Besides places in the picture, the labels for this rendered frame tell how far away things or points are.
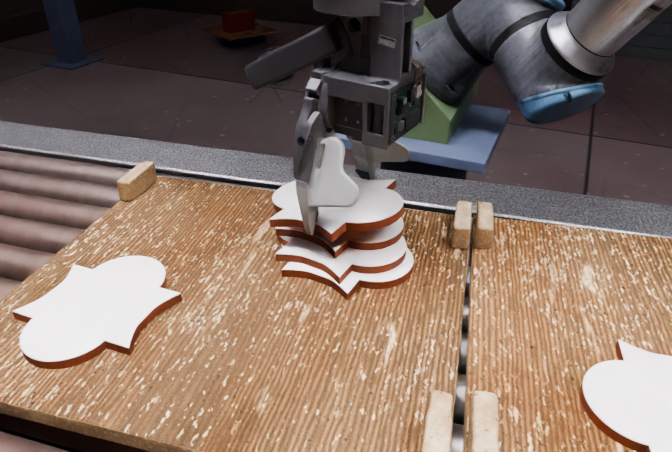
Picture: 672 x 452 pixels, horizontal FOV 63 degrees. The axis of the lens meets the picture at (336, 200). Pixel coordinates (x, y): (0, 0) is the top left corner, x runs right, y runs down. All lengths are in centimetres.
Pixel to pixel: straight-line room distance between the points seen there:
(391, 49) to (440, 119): 53
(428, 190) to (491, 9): 33
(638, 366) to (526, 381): 9
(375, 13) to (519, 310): 28
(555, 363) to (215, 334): 28
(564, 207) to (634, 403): 33
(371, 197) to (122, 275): 25
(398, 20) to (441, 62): 52
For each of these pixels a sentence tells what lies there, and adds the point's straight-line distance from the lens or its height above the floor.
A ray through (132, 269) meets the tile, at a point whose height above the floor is 95.
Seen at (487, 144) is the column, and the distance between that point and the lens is 99.
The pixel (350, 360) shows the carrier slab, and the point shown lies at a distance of 45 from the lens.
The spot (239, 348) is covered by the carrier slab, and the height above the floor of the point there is 94.
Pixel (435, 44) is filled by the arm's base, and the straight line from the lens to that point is 96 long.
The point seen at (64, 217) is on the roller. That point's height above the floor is 91.
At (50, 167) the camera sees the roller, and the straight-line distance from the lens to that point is 88.
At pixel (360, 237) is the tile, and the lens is 54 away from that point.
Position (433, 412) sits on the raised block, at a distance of 39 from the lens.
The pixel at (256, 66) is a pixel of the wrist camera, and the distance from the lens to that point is 52.
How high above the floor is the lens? 127
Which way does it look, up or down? 30 degrees down
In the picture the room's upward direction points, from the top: straight up
